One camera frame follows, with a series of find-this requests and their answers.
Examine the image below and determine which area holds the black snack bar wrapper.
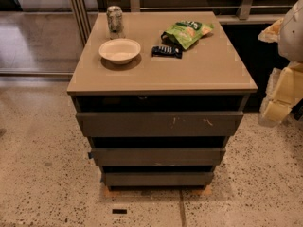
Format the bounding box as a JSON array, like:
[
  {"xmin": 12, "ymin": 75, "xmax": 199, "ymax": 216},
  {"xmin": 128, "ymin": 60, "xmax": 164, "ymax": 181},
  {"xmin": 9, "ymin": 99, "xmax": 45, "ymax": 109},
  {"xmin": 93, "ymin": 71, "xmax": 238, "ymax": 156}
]
[{"xmin": 151, "ymin": 46, "xmax": 183, "ymax": 59}]

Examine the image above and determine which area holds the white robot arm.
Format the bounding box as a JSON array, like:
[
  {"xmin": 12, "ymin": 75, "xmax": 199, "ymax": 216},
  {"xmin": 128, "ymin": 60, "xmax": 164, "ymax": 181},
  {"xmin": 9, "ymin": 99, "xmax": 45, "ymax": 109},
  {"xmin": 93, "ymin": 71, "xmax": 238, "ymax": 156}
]
[{"xmin": 258, "ymin": 0, "xmax": 303, "ymax": 126}]

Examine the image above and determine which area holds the green chip bag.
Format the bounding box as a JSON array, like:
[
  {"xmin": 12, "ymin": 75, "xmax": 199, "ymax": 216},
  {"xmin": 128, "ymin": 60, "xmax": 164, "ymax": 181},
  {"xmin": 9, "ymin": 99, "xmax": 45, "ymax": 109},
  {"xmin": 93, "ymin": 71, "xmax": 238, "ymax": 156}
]
[{"xmin": 161, "ymin": 21, "xmax": 214, "ymax": 50}]

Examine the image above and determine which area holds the white paper bowl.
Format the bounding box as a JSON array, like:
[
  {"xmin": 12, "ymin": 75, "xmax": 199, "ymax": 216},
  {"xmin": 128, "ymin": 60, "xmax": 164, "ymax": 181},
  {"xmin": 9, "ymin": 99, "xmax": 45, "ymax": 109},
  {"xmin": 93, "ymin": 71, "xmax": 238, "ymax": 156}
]
[{"xmin": 98, "ymin": 39, "xmax": 141, "ymax": 64}]

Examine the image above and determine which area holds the silver drink can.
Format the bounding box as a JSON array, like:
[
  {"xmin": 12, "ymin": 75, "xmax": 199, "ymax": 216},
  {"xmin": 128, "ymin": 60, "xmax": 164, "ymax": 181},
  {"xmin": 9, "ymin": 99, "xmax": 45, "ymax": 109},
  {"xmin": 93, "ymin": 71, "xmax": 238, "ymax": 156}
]
[{"xmin": 106, "ymin": 6, "xmax": 123, "ymax": 33}]

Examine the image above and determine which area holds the grey drawer cabinet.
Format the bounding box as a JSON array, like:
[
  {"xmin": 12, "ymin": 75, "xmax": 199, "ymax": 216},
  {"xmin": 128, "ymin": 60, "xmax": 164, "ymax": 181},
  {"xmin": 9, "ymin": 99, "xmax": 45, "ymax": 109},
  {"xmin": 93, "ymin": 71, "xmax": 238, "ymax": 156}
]
[{"xmin": 67, "ymin": 12, "xmax": 258, "ymax": 176}]

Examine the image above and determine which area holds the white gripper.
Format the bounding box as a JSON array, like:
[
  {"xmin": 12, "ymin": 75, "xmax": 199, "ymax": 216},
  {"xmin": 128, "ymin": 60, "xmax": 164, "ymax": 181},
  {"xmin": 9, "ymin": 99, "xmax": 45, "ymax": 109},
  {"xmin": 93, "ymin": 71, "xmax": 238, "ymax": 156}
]
[{"xmin": 258, "ymin": 18, "xmax": 303, "ymax": 122}]

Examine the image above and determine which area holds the grey drawer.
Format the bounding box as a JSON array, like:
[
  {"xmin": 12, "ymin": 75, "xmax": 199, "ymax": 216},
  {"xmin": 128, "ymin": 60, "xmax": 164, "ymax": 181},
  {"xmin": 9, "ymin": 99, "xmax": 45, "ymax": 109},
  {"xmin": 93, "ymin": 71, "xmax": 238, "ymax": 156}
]
[
  {"xmin": 102, "ymin": 172, "xmax": 214, "ymax": 186},
  {"xmin": 90, "ymin": 148, "xmax": 225, "ymax": 166},
  {"xmin": 76, "ymin": 112, "xmax": 243, "ymax": 137}
]

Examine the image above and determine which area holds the black floor tape mark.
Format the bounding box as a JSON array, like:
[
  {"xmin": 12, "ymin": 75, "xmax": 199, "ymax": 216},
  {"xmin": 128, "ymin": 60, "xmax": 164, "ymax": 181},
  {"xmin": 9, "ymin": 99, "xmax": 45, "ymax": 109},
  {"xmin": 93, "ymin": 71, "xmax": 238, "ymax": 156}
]
[{"xmin": 112, "ymin": 209, "xmax": 127, "ymax": 215}]

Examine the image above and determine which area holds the blue tape piece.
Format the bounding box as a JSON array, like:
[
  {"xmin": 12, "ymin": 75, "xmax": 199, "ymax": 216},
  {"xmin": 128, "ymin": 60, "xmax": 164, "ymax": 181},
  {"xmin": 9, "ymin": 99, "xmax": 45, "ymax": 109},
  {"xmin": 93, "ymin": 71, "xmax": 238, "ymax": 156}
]
[{"xmin": 88, "ymin": 152, "xmax": 93, "ymax": 159}]

